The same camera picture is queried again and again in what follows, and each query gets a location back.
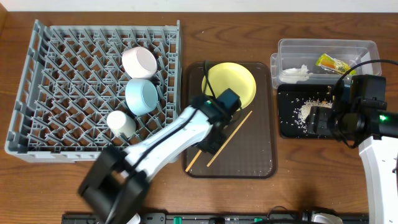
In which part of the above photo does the wooden chopstick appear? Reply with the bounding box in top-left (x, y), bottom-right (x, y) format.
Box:
top-left (206, 110), bottom-right (252, 167)
top-left (185, 150), bottom-right (202, 172)

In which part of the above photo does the yellow green snack wrapper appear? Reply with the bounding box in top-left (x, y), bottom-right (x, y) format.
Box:
top-left (315, 54), bottom-right (351, 75)

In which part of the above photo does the yellow plastic plate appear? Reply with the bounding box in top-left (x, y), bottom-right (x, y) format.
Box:
top-left (208, 62), bottom-right (257, 109)

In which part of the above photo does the light blue bowl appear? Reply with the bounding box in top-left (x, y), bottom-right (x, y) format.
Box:
top-left (125, 78), bottom-right (159, 116)

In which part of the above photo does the white plastic cup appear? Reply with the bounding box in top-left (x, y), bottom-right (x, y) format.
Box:
top-left (106, 111), bottom-right (136, 138)

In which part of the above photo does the pink white bowl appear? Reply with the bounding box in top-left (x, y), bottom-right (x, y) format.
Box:
top-left (122, 47), bottom-right (157, 79)

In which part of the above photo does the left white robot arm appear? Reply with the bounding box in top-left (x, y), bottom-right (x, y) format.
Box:
top-left (78, 93), bottom-right (241, 223)

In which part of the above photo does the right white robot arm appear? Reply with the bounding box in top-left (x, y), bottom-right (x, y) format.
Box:
top-left (307, 96), bottom-right (397, 223)

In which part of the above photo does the black waste tray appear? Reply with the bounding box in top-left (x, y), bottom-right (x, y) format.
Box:
top-left (277, 83), bottom-right (367, 140)

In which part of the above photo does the grey plastic dishwasher rack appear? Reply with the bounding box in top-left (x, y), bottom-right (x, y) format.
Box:
top-left (4, 21), bottom-right (182, 163)

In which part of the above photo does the dark brown serving tray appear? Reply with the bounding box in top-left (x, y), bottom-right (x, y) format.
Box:
top-left (182, 62), bottom-right (277, 179)

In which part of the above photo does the spilled rice pile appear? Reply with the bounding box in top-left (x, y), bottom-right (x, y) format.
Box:
top-left (292, 98), bottom-right (333, 133)

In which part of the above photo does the crumpled white tissue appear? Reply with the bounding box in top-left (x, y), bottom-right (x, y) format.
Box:
top-left (279, 65), bottom-right (313, 84)

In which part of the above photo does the clear plastic bin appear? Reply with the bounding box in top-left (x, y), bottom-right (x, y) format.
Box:
top-left (271, 39), bottom-right (379, 88)

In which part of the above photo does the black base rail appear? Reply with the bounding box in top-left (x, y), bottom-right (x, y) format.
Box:
top-left (60, 205), bottom-right (371, 224)

